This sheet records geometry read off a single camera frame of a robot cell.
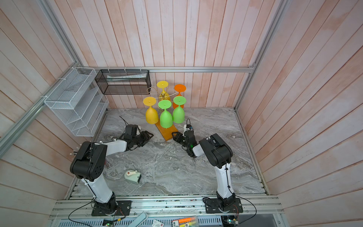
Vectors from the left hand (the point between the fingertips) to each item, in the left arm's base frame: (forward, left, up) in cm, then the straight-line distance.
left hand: (152, 138), depth 97 cm
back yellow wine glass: (+21, -9, +29) cm, 37 cm away
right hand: (+4, -15, -1) cm, 15 cm away
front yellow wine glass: (+3, -2, +20) cm, 21 cm away
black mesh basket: (+37, +23, +21) cm, 48 cm away
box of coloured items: (-48, -24, -4) cm, 53 cm away
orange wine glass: (+17, -19, +30) cm, 39 cm away
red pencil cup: (-17, +40, +11) cm, 45 cm away
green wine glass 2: (+4, -18, +21) cm, 28 cm away
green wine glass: (0, -11, +20) cm, 23 cm away
